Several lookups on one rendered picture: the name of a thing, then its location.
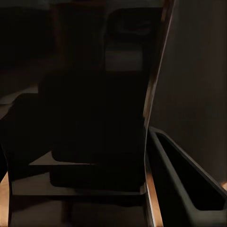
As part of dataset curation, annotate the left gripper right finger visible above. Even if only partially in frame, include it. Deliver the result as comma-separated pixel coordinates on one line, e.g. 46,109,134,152
147,126,227,227

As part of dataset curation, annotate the bottle of coffee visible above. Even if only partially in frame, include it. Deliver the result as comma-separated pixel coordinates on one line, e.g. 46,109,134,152
0,0,175,227

